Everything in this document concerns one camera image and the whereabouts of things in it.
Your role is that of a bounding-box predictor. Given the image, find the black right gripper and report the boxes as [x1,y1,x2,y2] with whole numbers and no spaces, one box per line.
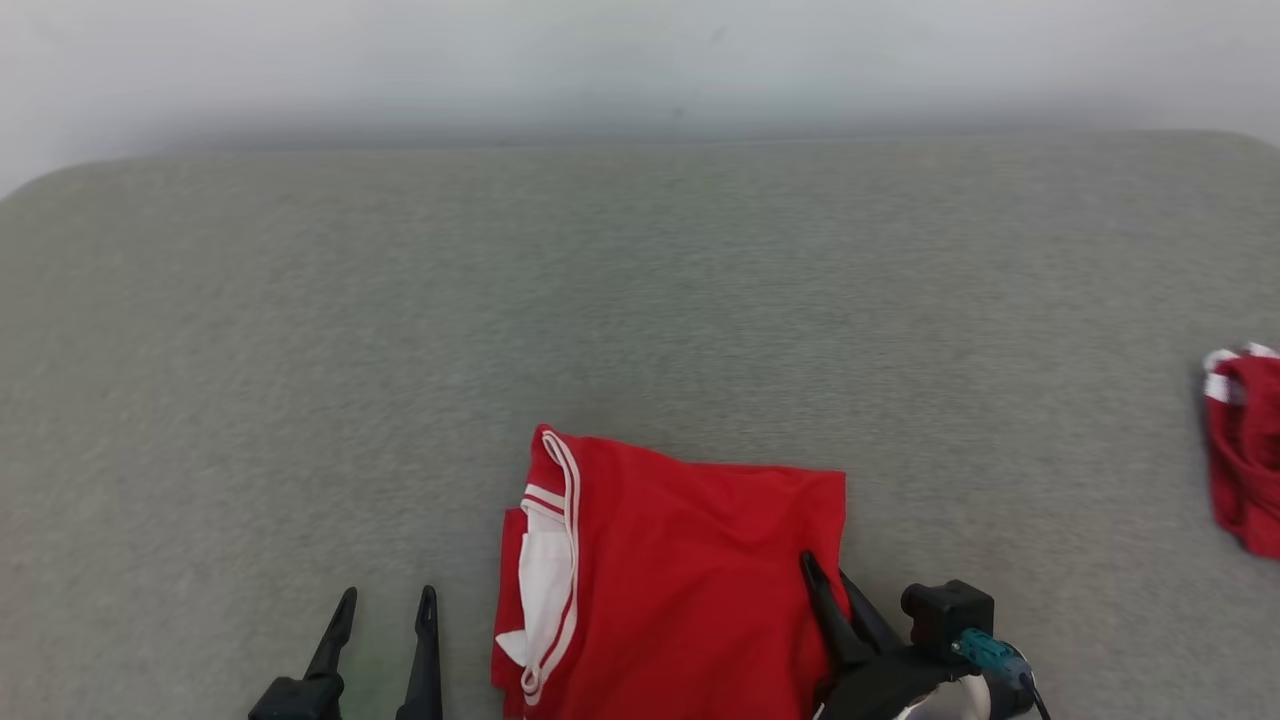
[799,550,977,720]

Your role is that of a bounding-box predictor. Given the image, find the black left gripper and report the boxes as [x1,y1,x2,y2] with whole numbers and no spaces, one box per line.
[247,585,444,720]

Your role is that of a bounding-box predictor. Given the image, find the red Bulls jersey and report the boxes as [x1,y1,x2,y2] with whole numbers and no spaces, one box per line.
[490,424,852,720]

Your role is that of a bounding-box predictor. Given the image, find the red Bulls shorts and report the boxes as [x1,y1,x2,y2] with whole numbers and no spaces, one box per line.
[1202,343,1280,560]

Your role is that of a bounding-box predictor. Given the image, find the grey fabric sofa seat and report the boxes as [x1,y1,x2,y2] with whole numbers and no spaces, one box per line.
[0,130,1280,720]

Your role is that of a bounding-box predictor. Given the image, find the black cable with teal plug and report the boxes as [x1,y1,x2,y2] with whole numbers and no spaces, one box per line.
[950,628,1053,720]

